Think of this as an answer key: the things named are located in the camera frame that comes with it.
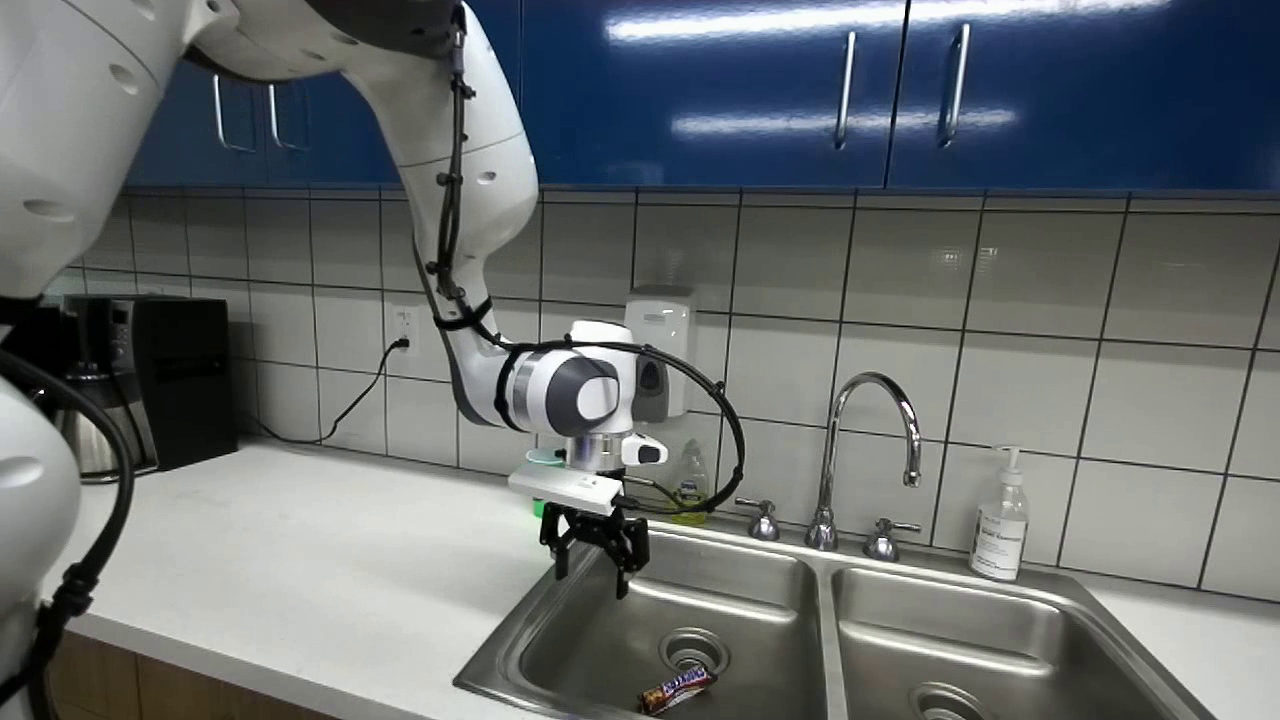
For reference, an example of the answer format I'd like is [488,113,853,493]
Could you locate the wooden lower cabinet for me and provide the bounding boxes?
[44,628,313,720]

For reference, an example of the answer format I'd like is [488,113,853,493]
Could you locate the Snickers candy bar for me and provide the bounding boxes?
[636,661,720,714]

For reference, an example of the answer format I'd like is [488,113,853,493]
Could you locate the black countertop appliance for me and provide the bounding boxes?
[127,291,245,472]

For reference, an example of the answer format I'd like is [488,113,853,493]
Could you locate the white wall soap dispenser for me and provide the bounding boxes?
[626,291,702,428]

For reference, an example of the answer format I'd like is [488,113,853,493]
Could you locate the thick black base hose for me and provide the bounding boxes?
[0,339,139,710]

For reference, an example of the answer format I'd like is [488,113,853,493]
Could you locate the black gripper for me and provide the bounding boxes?
[536,504,657,604]

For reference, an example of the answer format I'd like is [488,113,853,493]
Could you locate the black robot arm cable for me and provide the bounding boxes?
[422,0,753,520]

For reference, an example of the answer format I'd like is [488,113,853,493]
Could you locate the black power cord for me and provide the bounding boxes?
[245,334,415,452]

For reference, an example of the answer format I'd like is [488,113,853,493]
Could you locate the yellow dish soap bottle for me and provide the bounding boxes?
[665,434,720,520]

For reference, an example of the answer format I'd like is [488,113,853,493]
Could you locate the stainless steel double sink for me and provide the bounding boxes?
[454,516,1218,720]

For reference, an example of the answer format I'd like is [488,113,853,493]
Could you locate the blue cabinet door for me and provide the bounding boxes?
[123,60,251,191]
[514,0,913,194]
[245,62,410,191]

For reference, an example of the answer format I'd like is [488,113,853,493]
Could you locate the white wall outlet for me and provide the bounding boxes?
[377,300,422,378]

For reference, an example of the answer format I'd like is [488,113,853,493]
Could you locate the chrome faucet knob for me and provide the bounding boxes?
[859,516,903,564]
[743,495,783,542]

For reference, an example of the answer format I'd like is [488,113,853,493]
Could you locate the silver cabinet handle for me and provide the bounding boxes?
[203,70,233,151]
[827,28,865,157]
[260,79,291,151]
[935,21,975,157]

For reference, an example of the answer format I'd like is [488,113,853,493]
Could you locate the blue upper cabinets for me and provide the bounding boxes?
[887,0,1280,199]

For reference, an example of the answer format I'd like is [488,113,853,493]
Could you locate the dark metallic kettle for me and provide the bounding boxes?
[53,294,139,483]

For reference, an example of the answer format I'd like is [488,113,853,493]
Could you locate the clear pump soap bottle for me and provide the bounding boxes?
[970,442,1038,583]

